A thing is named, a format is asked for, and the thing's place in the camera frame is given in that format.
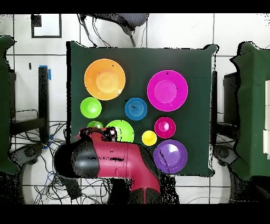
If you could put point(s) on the small blue bowl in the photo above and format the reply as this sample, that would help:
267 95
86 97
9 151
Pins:
136 109

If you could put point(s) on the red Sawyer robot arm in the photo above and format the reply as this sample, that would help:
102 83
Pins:
118 158

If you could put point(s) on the medium green bowl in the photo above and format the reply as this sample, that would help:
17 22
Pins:
124 131

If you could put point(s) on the yellow cup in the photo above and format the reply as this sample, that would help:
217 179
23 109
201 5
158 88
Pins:
149 138

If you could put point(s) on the small red bowl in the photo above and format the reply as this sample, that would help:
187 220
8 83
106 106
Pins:
165 127

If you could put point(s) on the large pink bowl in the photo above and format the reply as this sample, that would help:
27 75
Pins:
167 90

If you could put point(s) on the green cup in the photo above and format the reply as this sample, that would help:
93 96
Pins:
95 124

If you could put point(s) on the small green bowl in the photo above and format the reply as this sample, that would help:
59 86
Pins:
91 107

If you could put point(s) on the large orange bowl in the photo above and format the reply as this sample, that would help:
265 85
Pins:
104 79

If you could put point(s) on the dark green tablecloth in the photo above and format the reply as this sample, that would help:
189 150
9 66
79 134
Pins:
137 63

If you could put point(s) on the purple bowl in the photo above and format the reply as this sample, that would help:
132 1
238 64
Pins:
170 156

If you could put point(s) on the grey office chair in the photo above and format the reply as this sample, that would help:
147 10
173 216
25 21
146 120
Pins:
130 19

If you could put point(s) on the blue tape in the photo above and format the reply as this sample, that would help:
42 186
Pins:
49 74

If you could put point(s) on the black metal stand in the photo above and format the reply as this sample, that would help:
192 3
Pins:
43 95

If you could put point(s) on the black caster leg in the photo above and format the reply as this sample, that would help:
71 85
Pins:
27 152
223 153

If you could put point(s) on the black power strip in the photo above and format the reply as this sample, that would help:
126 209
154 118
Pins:
73 190

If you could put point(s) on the green-clothed side table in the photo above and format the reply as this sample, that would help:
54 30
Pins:
4 105
251 126

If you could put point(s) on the black square frame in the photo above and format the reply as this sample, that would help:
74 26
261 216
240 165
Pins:
46 36

